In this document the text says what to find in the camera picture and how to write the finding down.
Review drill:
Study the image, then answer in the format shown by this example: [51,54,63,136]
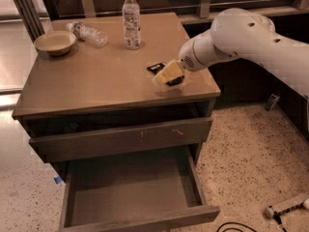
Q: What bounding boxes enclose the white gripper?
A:
[152,36,215,86]

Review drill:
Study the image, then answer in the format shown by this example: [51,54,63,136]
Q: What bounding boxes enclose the black rxbar chocolate wrapper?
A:
[146,61,185,87]

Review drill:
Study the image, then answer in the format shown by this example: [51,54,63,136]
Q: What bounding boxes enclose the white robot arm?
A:
[154,8,309,99]

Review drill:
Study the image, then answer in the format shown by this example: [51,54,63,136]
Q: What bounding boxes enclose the white robot base leg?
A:
[264,191,309,218]

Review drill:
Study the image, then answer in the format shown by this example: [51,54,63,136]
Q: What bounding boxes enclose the top drawer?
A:
[29,117,212,162]

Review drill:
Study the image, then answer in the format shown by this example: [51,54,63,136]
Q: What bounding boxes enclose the brown wooden drawer cabinet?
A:
[12,12,222,232]

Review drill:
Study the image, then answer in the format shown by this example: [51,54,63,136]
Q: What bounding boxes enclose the open middle drawer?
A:
[59,146,220,232]

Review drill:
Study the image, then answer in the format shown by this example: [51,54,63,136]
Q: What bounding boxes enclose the standing clear water bottle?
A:
[122,0,141,50]

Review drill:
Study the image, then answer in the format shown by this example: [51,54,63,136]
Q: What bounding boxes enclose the metal railing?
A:
[6,0,309,41]

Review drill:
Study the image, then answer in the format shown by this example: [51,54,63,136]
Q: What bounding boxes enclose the lying clear water bottle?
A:
[67,21,108,47]

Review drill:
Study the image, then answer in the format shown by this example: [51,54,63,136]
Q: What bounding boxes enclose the tan bowl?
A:
[34,31,76,56]

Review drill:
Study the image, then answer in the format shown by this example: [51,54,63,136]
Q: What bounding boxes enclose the blue tape piece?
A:
[54,176,63,185]

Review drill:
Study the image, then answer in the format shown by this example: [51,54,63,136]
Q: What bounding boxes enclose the small dark floor bracket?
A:
[265,94,280,111]

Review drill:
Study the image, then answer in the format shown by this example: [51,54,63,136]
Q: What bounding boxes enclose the black floor cable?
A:
[215,221,259,232]

